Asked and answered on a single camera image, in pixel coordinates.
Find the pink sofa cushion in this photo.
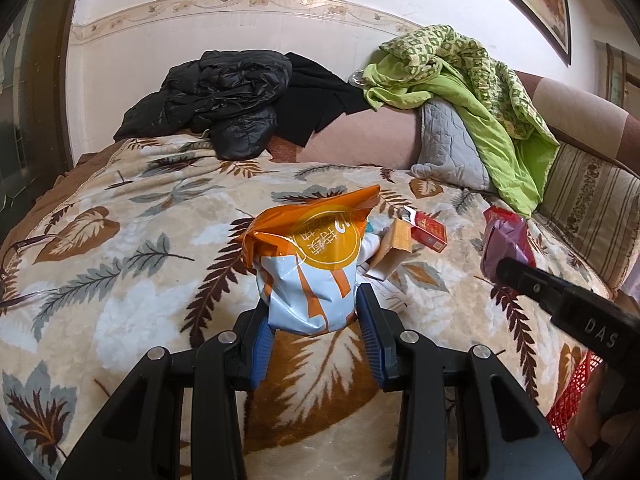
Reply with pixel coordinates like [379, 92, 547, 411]
[265, 107, 426, 171]

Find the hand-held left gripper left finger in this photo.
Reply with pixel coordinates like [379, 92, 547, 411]
[57, 297, 276, 480]

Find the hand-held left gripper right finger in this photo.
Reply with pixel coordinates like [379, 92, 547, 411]
[354, 282, 583, 480]

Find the wooden cabinet door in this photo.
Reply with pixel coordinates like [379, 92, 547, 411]
[592, 37, 640, 111]

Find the orange cardboard box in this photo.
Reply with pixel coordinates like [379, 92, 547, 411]
[366, 217, 414, 282]

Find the red cigarette box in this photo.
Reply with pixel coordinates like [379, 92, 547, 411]
[397, 206, 448, 253]

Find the brown sofa backrest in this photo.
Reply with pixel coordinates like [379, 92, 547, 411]
[515, 70, 640, 176]

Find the leaf print fleece blanket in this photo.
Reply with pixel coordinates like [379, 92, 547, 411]
[0, 132, 616, 480]

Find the dark door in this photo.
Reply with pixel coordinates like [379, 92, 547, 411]
[0, 0, 93, 241]

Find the orange white plastic packet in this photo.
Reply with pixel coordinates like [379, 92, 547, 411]
[236, 185, 382, 337]

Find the person's right hand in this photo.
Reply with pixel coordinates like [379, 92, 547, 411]
[562, 375, 640, 480]

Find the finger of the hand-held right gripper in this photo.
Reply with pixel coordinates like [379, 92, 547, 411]
[495, 257, 572, 320]

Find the grey quilted pillow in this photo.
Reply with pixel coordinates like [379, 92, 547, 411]
[410, 96, 493, 192]

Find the green quilt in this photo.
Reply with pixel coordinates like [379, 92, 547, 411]
[361, 24, 561, 218]

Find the striped patterned pillow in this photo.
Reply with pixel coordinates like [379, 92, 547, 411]
[532, 140, 640, 291]

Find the red plastic bag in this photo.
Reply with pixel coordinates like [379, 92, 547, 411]
[480, 205, 537, 288]

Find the black puffer jacket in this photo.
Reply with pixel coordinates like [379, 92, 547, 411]
[114, 50, 293, 161]

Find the white paper slip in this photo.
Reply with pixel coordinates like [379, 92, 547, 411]
[367, 280, 408, 311]

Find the black cloth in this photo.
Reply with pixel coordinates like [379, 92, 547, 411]
[277, 52, 373, 147]

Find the red plastic basket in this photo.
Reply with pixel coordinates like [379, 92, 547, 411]
[545, 352, 608, 441]

